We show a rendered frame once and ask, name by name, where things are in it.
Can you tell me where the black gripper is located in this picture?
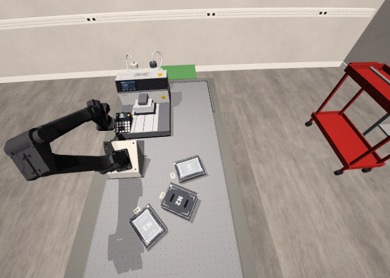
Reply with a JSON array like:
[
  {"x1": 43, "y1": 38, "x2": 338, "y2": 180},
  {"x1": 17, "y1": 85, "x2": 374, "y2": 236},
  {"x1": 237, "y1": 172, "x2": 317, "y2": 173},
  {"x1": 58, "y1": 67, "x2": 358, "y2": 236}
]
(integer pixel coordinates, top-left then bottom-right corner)
[{"x1": 96, "y1": 118, "x2": 116, "y2": 131}]

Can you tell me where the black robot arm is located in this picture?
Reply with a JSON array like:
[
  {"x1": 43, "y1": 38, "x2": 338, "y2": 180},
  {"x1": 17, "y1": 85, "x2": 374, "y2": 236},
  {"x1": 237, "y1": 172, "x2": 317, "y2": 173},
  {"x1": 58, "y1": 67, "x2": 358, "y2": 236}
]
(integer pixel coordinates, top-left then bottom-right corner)
[{"x1": 4, "y1": 99, "x2": 132, "y2": 181}]

